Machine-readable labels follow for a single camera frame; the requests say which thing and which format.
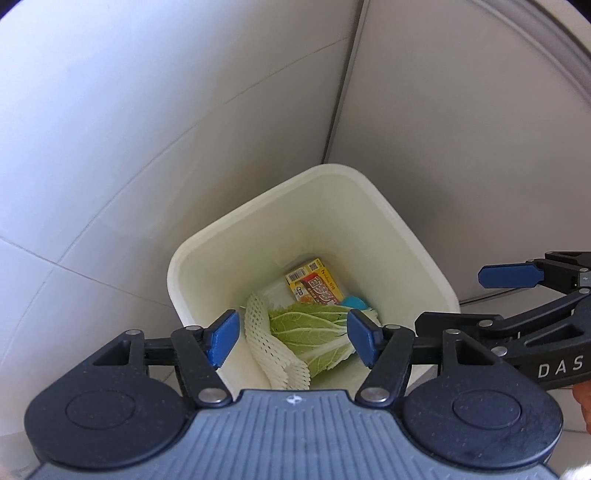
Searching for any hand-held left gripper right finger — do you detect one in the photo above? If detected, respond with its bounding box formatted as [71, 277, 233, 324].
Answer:
[346, 308, 505, 409]

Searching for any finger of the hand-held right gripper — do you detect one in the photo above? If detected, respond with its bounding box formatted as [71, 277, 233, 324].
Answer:
[414, 288, 591, 352]
[478, 251, 591, 292]

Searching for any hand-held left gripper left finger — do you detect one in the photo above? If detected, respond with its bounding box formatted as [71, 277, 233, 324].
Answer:
[90, 308, 242, 409]

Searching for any napa cabbage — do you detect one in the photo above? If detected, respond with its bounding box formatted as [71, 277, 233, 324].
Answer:
[268, 302, 365, 378]

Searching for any white plastic bin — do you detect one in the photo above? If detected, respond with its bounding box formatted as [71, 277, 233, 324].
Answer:
[166, 164, 462, 393]

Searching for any person's right hand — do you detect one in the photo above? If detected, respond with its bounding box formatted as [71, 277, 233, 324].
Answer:
[571, 382, 591, 435]

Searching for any white foam fruit net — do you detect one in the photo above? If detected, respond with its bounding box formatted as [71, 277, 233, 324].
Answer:
[244, 293, 310, 391]

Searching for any white plastic wrapper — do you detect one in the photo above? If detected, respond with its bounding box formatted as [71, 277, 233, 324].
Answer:
[252, 282, 296, 319]

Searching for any yellow cardboard box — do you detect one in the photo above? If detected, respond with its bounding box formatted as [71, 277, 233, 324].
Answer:
[285, 257, 348, 305]

